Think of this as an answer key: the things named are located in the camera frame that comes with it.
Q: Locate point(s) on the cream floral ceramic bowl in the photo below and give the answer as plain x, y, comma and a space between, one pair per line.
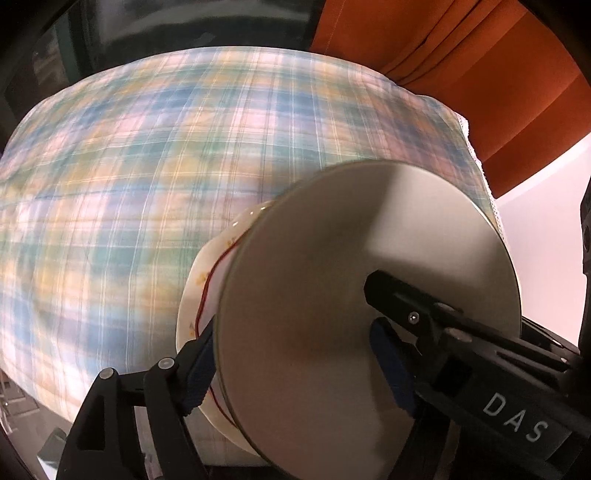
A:
346, 277

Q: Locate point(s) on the orange curtain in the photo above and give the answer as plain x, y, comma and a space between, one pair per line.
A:
461, 55

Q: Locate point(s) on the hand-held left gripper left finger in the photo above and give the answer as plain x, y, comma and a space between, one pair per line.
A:
201, 369

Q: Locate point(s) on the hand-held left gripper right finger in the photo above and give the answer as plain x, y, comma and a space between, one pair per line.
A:
392, 364

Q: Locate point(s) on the plaid pastel tablecloth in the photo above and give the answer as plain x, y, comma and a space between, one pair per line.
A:
138, 184

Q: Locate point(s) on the round yellow floral plate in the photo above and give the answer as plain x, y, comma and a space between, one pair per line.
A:
189, 300

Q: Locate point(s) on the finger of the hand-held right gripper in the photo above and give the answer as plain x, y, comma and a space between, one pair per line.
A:
549, 339
406, 304

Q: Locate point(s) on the white lace table cover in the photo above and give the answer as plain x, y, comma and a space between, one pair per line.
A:
480, 152

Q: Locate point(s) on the white red-patterned plate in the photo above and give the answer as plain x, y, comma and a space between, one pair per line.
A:
220, 270

